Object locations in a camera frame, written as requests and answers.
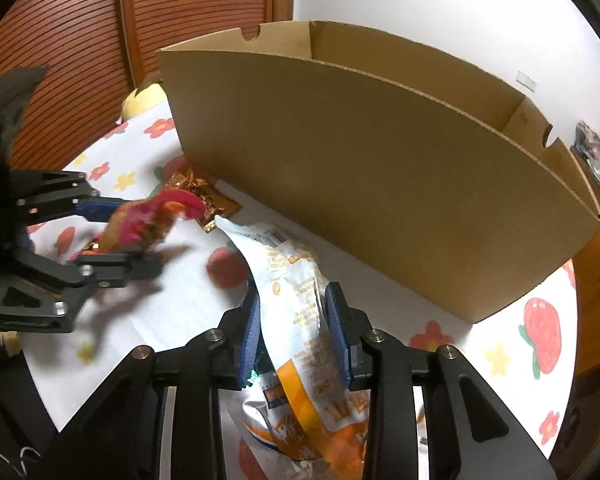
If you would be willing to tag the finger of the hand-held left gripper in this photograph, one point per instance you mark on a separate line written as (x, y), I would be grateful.
(115, 267)
(100, 208)

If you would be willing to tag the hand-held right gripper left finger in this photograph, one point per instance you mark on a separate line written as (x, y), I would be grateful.
(252, 340)

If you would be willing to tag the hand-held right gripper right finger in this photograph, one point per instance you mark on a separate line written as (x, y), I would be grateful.
(337, 335)

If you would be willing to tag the pink brown snack packet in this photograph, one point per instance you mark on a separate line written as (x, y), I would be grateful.
(140, 220)

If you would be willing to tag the orange white snack packet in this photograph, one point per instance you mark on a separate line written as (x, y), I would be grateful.
(290, 280)

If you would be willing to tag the brown cardboard box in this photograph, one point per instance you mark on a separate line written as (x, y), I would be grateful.
(380, 185)

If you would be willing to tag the gold snack packet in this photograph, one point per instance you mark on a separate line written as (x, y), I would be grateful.
(215, 202)

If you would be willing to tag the yellow plush toy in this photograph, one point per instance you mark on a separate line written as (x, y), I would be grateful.
(145, 97)

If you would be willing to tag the white floral blanket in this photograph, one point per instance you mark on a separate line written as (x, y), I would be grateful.
(480, 327)

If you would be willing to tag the brown louvered wardrobe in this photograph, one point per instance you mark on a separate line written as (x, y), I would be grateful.
(80, 35)

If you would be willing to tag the wooden sideboard cabinet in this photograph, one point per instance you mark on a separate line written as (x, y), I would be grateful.
(597, 280)

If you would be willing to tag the pile of clothes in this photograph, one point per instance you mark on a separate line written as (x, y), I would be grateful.
(597, 152)

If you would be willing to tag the white wall switch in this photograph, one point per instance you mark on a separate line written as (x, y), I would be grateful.
(526, 81)

